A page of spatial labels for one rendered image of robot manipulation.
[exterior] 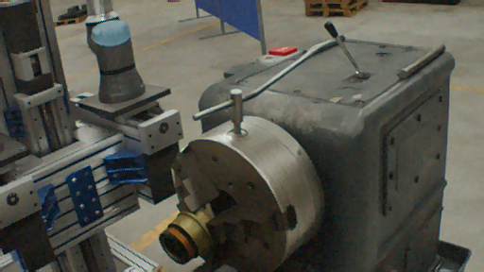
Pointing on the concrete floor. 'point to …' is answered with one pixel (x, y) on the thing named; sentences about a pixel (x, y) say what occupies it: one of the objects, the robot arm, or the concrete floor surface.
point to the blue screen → (226, 10)
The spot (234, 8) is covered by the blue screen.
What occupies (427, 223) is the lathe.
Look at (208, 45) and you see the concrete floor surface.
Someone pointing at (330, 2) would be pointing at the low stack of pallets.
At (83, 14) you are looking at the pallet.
